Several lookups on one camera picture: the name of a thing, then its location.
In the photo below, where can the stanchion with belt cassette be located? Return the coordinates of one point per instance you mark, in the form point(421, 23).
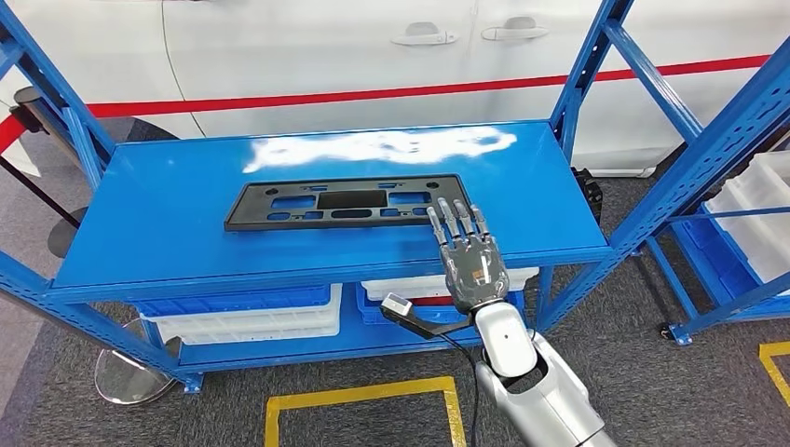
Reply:
point(28, 98)

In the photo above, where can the white car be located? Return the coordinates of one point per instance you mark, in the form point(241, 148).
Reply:
point(308, 55)

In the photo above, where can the black bracket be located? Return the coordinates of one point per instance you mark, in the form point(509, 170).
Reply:
point(586, 194)

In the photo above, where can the white plastic crate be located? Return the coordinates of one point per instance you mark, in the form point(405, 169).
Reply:
point(259, 336)
point(759, 222)
point(401, 285)
point(259, 322)
point(401, 296)

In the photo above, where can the thin black stanchion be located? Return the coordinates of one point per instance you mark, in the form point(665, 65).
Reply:
point(40, 191)

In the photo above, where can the short red barrier belt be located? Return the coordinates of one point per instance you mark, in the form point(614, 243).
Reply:
point(11, 132)

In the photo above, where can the stanchion with chrome base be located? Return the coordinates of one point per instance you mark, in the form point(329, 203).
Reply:
point(133, 370)

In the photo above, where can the red item in crate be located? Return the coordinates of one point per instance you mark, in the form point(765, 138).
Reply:
point(432, 301)

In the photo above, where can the blue plastic crate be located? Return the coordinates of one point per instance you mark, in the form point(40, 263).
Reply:
point(376, 314)
point(703, 253)
point(234, 302)

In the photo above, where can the long red barrier belt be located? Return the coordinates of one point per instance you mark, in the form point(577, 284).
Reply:
point(370, 94)

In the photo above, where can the black plastic plate part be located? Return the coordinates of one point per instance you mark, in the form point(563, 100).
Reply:
point(247, 216)

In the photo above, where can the black caster wheel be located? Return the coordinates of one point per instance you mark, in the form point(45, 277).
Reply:
point(666, 332)

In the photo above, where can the blue metal shelf rack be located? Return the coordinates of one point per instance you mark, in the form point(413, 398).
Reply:
point(154, 234)

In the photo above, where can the blue shelf rack with casters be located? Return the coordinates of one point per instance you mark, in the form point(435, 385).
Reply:
point(734, 308)

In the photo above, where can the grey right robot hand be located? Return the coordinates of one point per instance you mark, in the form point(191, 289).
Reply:
point(475, 271)

